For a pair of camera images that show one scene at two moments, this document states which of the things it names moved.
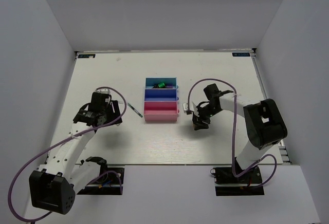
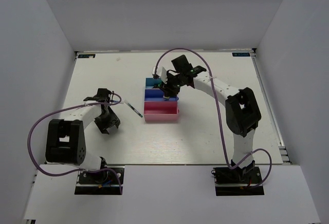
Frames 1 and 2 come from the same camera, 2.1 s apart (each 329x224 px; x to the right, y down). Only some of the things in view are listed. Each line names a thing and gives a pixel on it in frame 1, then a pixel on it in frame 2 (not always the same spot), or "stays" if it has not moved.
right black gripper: [198, 120] to [168, 91]
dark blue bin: [160, 94] stays
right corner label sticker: [241, 54] stays
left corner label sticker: [86, 56] stays
